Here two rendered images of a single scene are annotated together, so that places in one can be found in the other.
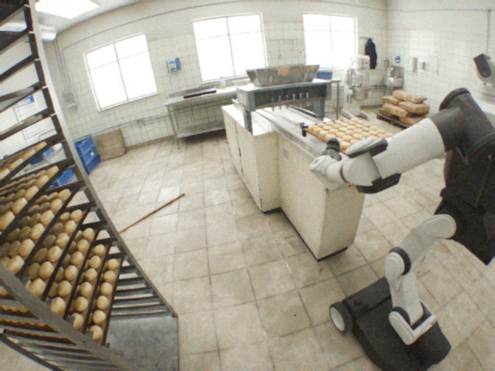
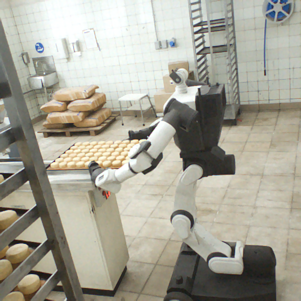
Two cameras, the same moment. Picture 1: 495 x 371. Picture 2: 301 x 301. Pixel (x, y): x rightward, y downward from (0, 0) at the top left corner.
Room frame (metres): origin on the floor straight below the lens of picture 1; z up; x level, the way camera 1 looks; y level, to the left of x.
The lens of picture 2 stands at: (-0.45, 1.00, 1.79)
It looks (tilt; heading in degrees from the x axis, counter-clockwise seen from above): 22 degrees down; 303
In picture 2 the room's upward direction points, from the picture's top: 10 degrees counter-clockwise
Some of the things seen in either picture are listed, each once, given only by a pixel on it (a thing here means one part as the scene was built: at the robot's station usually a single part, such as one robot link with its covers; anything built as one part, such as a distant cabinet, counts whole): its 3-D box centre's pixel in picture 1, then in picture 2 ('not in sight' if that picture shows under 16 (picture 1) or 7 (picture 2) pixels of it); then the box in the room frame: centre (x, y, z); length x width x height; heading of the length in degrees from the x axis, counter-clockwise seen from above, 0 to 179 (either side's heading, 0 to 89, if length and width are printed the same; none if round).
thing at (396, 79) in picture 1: (395, 76); (44, 73); (4.64, -3.92, 0.93); 0.99 x 0.38 x 1.09; 7
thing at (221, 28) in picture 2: not in sight; (213, 29); (1.41, -4.04, 1.32); 0.60 x 0.40 x 0.01; 100
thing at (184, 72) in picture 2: (490, 76); (180, 78); (0.39, -0.73, 1.40); 0.10 x 0.07 x 0.09; 103
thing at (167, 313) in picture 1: (124, 316); not in sight; (0.53, 0.87, 0.24); 0.64 x 0.03 x 0.03; 96
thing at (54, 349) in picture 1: (58, 348); not in sight; (0.14, 0.82, 0.69); 0.64 x 0.03 x 0.03; 96
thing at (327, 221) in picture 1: (317, 188); (66, 228); (1.31, -0.52, 0.45); 0.70 x 0.34 x 0.90; 12
